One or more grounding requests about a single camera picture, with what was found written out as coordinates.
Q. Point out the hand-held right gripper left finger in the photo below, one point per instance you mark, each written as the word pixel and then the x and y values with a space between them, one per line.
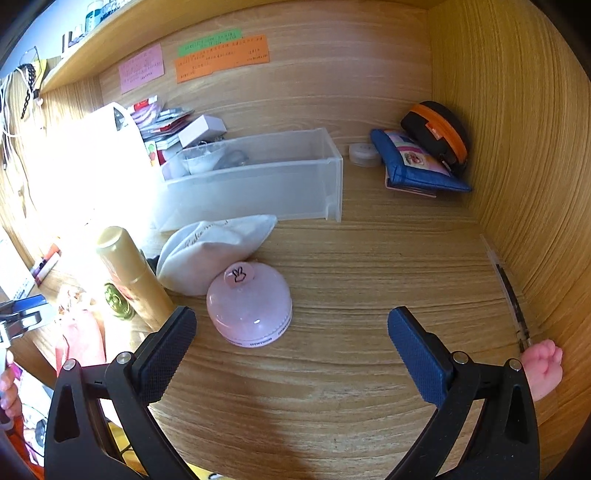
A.
pixel 168 350

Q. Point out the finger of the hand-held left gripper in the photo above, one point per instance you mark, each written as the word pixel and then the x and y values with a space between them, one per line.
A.
pixel 27 311

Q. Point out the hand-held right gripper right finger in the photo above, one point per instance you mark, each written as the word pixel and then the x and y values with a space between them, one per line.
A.
pixel 415 357

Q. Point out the green round bottle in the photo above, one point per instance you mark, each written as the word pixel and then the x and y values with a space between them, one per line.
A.
pixel 117 302

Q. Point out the yellow cylindrical bottle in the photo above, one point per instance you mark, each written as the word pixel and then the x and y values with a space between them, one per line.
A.
pixel 131 277

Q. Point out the pink round jar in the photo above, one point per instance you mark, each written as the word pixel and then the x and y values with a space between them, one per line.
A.
pixel 249 309

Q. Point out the clear plastic storage bin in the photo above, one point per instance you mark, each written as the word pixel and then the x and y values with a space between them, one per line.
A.
pixel 277 184

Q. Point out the person's left hand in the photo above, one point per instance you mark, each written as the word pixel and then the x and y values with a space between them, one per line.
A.
pixel 10 392

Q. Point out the red and white box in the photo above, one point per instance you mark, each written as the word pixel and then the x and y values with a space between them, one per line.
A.
pixel 46 264

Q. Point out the white cloth pouch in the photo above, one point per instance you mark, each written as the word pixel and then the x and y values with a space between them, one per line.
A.
pixel 207 251

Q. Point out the pink foot-shaped toy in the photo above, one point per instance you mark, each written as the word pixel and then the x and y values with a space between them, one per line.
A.
pixel 545 369

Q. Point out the white desk lamp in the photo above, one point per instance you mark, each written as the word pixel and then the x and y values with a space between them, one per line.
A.
pixel 115 157

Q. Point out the blue fabric pouch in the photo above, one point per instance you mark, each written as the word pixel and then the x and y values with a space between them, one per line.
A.
pixel 415 170

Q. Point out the white bowl of trinkets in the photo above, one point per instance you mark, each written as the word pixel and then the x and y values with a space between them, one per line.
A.
pixel 203 159

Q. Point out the small white round container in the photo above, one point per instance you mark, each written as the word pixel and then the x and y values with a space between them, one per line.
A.
pixel 364 154

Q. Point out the small white box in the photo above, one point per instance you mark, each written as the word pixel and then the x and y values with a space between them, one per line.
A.
pixel 201 129

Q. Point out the black case with orange zipper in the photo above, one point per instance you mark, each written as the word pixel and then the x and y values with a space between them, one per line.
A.
pixel 438 129

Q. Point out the stack of cards and packets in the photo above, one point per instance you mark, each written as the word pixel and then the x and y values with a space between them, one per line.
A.
pixel 157 120

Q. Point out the pink paper note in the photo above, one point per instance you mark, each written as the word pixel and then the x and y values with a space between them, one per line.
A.
pixel 141 68

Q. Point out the orange paper note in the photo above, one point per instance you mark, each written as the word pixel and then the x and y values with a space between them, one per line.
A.
pixel 221 60

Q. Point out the teal bottle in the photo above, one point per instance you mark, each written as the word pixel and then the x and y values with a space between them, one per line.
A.
pixel 94 9

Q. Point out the green paper note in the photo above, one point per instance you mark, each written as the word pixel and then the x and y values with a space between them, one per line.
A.
pixel 207 42

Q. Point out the wooden shelf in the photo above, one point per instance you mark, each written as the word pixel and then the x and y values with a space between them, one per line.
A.
pixel 184 32

